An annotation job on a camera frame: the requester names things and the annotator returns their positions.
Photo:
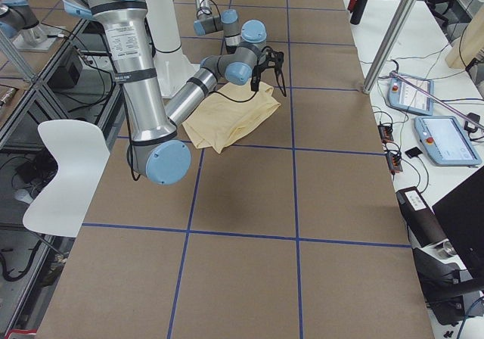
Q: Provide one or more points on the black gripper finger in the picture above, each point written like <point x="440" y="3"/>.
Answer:
<point x="254" y="85"/>

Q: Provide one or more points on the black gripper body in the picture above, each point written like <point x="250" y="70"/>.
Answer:
<point x="257" y="73"/>

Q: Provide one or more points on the cream long-sleeve printed shirt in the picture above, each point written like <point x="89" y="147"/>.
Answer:
<point x="223" y="118"/>

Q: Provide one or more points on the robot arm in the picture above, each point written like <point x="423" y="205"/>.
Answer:
<point x="211" y="20"/>
<point x="154" y="151"/>

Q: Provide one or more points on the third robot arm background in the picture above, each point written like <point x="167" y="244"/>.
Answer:
<point x="16" y="15"/>

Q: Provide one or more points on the black water bottle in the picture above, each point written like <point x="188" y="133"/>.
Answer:
<point x="357" y="11"/>

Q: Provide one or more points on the upper teach pendant tablet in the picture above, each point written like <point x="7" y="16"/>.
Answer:
<point x="402" y="96"/>

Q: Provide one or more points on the teach pendant tablet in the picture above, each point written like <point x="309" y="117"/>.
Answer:
<point x="445" y="142"/>
<point x="402" y="96"/>

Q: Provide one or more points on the small black square pad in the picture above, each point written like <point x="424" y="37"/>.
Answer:
<point x="413" y="152"/>

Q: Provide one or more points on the metal rod with green tip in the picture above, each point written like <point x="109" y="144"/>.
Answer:
<point x="394" y="74"/>

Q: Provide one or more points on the white plastic chair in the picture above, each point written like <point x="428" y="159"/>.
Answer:
<point x="81" y="154"/>

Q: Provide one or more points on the lower teach pendant tablet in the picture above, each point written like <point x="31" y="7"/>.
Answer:
<point x="445" y="142"/>

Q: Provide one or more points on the black box with label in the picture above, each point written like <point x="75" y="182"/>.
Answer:
<point x="419" y="217"/>

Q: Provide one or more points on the black monitor stand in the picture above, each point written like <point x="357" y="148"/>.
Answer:
<point x="449" y="292"/>

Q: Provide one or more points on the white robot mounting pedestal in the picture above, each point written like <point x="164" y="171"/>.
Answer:
<point x="173" y="67"/>

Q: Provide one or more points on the aluminium frame post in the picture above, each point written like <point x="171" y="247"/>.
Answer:
<point x="395" y="27"/>

